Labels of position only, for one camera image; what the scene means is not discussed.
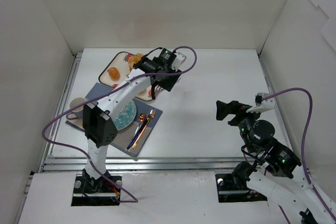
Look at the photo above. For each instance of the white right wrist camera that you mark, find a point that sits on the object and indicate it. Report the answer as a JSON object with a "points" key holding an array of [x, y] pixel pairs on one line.
{"points": [[262, 105]]}

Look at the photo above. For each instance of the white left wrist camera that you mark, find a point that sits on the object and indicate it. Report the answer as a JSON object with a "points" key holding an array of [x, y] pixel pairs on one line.
{"points": [[178, 61]]}

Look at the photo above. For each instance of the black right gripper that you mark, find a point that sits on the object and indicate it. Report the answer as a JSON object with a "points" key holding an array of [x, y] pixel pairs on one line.
{"points": [[237, 114]]}

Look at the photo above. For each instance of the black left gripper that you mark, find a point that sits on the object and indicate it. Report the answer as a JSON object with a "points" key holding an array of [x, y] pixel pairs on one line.
{"points": [[169, 83]]}

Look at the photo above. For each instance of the gold fork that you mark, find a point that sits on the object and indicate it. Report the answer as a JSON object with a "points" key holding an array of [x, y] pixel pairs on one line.
{"points": [[148, 120]]}

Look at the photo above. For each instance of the strawberry pattern enamel tray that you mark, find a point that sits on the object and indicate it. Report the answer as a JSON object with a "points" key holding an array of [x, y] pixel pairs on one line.
{"points": [[119, 68]]}

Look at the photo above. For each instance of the small orange bread roll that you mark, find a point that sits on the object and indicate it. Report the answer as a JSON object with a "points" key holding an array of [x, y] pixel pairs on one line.
{"points": [[113, 73]]}

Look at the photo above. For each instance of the blue grey placemat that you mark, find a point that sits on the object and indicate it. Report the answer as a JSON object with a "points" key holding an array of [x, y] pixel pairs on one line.
{"points": [[124, 136]]}

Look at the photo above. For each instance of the beige mug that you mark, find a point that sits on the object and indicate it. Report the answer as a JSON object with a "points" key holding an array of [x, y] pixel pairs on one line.
{"points": [[76, 113]]}

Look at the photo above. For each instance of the large orange bundt bread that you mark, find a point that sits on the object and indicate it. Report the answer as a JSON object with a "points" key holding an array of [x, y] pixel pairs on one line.
{"points": [[134, 60]]}

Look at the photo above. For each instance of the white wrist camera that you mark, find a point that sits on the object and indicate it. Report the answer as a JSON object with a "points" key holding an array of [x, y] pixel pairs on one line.
{"points": [[262, 105], [178, 61]]}

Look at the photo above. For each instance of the gold spoon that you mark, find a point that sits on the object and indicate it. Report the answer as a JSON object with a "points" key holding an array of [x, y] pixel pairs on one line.
{"points": [[140, 121]]}

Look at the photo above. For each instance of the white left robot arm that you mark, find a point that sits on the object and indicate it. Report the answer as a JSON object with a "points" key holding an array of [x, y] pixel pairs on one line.
{"points": [[99, 117]]}

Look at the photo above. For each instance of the teal and red plate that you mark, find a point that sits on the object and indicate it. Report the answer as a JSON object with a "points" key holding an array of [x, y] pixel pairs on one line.
{"points": [[126, 116]]}

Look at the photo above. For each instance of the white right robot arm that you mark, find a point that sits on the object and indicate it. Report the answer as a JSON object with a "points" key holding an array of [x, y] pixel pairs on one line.
{"points": [[277, 172]]}

